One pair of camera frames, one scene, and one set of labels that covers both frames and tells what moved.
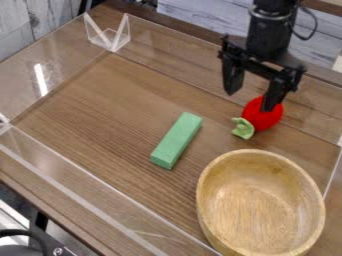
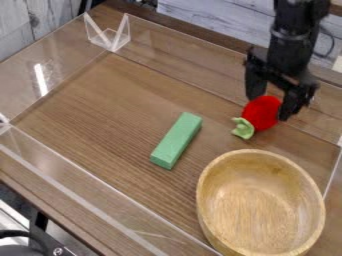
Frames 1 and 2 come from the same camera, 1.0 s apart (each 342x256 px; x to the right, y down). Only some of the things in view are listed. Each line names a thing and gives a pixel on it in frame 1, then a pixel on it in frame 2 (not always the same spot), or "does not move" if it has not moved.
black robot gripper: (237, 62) → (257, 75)
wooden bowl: (260, 205) does not move
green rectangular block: (170, 149) does not move
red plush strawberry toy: (256, 119) does not move
